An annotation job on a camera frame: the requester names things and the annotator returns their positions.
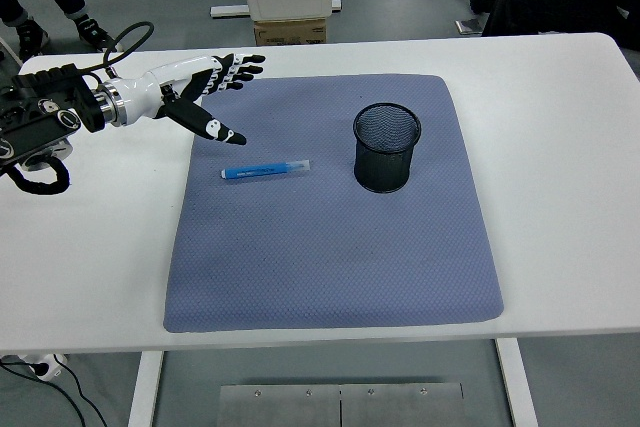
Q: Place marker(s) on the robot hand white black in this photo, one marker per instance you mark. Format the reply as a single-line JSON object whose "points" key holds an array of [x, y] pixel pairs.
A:
{"points": [[150, 92]]}

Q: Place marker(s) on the blue marker pen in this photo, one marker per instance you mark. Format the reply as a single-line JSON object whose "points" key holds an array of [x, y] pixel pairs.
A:
{"points": [[260, 169]]}

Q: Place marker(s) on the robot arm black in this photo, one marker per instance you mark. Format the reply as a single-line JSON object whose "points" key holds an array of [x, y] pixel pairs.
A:
{"points": [[50, 119]]}

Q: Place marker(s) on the black mesh pen holder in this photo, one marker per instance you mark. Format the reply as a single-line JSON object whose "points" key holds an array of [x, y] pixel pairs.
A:
{"points": [[385, 167]]}

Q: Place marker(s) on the white floor base bar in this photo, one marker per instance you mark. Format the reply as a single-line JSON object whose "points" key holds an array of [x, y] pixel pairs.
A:
{"points": [[227, 10]]}

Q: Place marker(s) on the white slanted furniture foot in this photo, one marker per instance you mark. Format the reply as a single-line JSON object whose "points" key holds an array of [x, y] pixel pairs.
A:
{"points": [[11, 51]]}

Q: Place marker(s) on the cardboard box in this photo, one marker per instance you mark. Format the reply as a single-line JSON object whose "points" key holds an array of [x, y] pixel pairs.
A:
{"points": [[290, 33]]}

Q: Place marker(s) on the blue-grey textured mat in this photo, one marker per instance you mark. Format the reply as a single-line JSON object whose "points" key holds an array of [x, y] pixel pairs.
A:
{"points": [[325, 257]]}

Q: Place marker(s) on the white power strip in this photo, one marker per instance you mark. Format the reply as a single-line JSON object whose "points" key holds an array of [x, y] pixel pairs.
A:
{"points": [[47, 369]]}

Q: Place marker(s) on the white table leg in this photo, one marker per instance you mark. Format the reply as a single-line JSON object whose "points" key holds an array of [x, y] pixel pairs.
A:
{"points": [[517, 387], [145, 392]]}

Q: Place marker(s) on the small grey floor pad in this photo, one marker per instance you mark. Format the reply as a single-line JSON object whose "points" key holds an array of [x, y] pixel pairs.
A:
{"points": [[468, 27]]}

